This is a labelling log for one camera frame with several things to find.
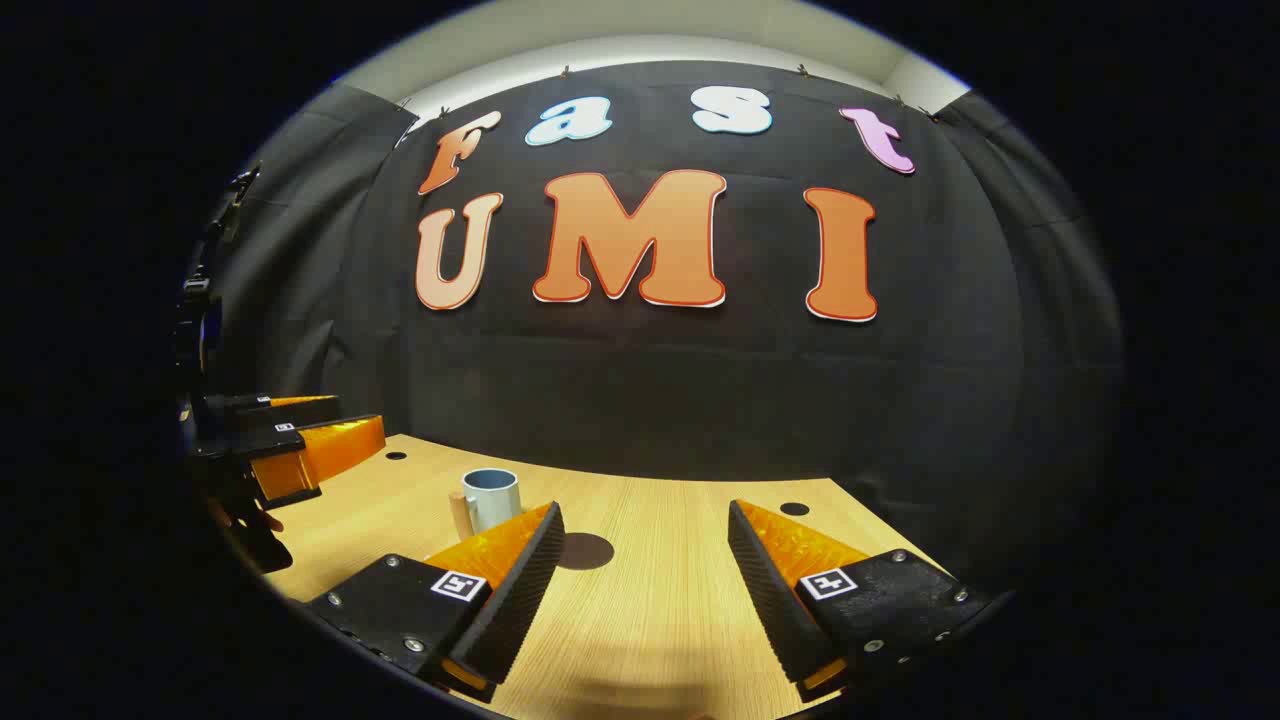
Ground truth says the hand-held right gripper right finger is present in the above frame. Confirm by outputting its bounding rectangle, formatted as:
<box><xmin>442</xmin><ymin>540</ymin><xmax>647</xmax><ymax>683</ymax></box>
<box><xmin>727</xmin><ymin>499</ymin><xmax>1014</xmax><ymax>704</ymax></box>

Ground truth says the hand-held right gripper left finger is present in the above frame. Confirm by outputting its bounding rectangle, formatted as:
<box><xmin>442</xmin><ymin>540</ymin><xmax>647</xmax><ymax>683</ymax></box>
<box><xmin>305</xmin><ymin>502</ymin><xmax>565</xmax><ymax>704</ymax></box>

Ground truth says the dark brown round coaster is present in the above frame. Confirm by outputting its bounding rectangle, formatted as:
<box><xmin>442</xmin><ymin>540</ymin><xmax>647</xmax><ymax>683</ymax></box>
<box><xmin>557</xmin><ymin>533</ymin><xmax>616</xmax><ymax>572</ymax></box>

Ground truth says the light blue cup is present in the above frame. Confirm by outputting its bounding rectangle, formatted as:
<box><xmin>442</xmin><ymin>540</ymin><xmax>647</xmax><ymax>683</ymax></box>
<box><xmin>448</xmin><ymin>468</ymin><xmax>522</xmax><ymax>542</ymax></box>

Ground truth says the wooden desktop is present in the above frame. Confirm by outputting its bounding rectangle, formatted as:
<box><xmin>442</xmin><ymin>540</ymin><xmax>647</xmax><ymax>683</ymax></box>
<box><xmin>262</xmin><ymin>433</ymin><xmax>946</xmax><ymax>720</ymax></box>

